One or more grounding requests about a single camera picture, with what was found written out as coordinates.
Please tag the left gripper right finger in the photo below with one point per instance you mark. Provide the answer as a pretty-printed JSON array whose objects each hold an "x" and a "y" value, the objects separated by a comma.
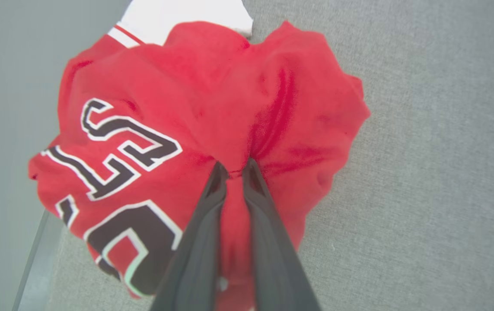
[{"x": 272, "y": 259}]

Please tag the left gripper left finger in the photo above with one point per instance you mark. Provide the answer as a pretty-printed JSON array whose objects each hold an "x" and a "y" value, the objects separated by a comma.
[{"x": 195, "y": 250}]

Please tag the red Bulls basketball jersey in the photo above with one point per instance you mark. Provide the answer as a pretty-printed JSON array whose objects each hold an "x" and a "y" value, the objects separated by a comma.
[{"x": 186, "y": 86}]

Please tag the grey fabric sofa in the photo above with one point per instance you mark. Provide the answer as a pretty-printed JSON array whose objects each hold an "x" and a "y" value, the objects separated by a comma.
[{"x": 424, "y": 151}]

